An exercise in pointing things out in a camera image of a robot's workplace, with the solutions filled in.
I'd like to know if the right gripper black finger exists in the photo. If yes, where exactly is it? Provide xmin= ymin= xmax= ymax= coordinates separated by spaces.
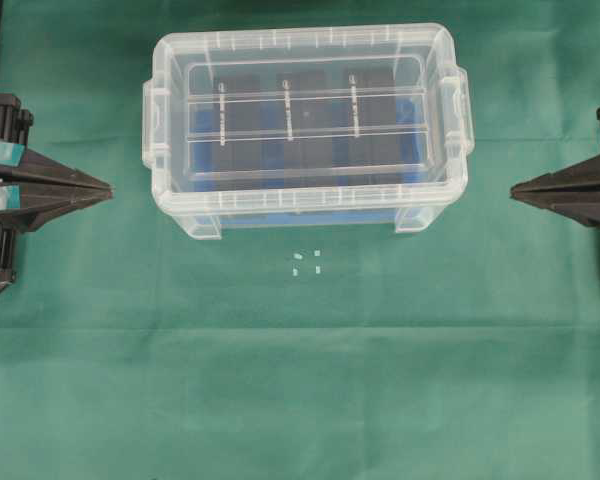
xmin=511 ymin=191 xmax=600 ymax=228
xmin=511 ymin=158 xmax=600 ymax=193

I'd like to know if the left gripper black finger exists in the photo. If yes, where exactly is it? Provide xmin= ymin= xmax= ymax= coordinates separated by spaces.
xmin=0 ymin=141 xmax=111 ymax=190
xmin=0 ymin=184 xmax=113 ymax=233

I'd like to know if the black depth camera box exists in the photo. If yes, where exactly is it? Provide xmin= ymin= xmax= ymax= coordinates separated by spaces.
xmin=276 ymin=70 xmax=333 ymax=188
xmin=196 ymin=75 xmax=263 ymax=191
xmin=345 ymin=67 xmax=402 ymax=186

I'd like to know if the clear plastic box lid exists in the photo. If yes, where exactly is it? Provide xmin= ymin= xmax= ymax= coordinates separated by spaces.
xmin=142 ymin=22 xmax=477 ymax=211

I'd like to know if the right black depth camera box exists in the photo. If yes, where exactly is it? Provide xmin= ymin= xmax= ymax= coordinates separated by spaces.
xmin=345 ymin=67 xmax=402 ymax=186

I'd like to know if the green table cloth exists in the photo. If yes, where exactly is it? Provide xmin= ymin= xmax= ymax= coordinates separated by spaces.
xmin=0 ymin=1 xmax=600 ymax=479

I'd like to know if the middle black depth camera box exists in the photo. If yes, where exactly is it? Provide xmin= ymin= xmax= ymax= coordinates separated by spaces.
xmin=276 ymin=70 xmax=333 ymax=188

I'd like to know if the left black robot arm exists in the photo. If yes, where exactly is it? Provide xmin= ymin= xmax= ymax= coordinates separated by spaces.
xmin=0 ymin=2 xmax=113 ymax=287

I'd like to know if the left black depth camera box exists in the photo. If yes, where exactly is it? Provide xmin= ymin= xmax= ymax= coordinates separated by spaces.
xmin=196 ymin=75 xmax=263 ymax=191

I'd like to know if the clear plastic storage box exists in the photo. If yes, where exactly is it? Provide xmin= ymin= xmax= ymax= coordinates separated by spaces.
xmin=142 ymin=22 xmax=477 ymax=242

